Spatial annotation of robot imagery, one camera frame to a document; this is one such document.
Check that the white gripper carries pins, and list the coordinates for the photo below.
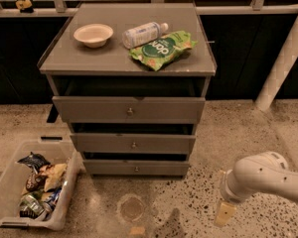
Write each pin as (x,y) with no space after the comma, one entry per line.
(225,191)

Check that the grey bottom drawer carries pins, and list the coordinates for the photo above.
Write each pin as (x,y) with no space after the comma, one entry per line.
(136,168)

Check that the grey drawer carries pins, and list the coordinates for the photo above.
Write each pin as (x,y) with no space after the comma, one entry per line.
(164,110)
(136,168)
(133,143)

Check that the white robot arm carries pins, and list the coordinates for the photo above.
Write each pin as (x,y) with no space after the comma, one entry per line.
(267,172)

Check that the grey middle drawer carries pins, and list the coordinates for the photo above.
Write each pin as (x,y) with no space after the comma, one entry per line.
(133,143)

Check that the grey drawer cabinet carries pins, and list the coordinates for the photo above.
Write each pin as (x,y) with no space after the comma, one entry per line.
(74,69)

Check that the grey top drawer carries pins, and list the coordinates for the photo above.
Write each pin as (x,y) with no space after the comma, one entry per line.
(164,110)

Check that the green snack bag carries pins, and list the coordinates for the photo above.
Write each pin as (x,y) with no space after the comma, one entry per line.
(163,50)

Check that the blue soda can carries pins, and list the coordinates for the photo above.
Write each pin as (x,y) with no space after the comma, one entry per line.
(51,201)

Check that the yellow chip bag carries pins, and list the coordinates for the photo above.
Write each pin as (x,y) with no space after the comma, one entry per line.
(54,175)

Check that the clear plastic bin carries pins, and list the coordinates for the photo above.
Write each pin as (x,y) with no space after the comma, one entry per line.
(13,179)

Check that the brown snack packet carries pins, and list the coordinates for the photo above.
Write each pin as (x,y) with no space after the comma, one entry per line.
(35,182)

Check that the white diagonal pipe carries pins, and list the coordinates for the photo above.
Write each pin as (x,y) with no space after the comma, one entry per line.
(280,70)

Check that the dark blue snack bag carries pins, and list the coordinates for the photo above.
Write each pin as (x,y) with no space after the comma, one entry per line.
(34,161)

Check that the clear plastic bottle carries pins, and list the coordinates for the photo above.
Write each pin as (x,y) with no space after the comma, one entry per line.
(143,34)

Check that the white paper bowl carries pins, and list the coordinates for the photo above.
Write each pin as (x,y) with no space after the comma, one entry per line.
(93,35)

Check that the small yellow black figure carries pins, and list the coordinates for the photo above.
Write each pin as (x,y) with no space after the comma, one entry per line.
(25,6)

